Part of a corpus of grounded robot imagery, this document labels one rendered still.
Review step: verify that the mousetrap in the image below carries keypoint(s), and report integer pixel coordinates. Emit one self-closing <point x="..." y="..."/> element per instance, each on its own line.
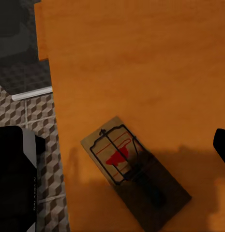
<point x="148" y="189"/>

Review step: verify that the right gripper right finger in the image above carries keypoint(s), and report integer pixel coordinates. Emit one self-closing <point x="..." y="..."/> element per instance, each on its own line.
<point x="219" y="142"/>

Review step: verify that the shower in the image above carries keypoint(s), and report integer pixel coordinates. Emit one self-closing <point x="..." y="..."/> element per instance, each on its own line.
<point x="33" y="93"/>

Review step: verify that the cabinet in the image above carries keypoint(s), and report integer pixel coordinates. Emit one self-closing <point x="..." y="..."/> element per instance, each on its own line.
<point x="159" y="65"/>

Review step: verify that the door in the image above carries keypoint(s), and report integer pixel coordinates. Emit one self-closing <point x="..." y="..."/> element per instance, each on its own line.
<point x="20" y="69"/>

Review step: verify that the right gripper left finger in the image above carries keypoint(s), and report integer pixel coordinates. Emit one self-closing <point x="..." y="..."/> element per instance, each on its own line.
<point x="10" y="144"/>

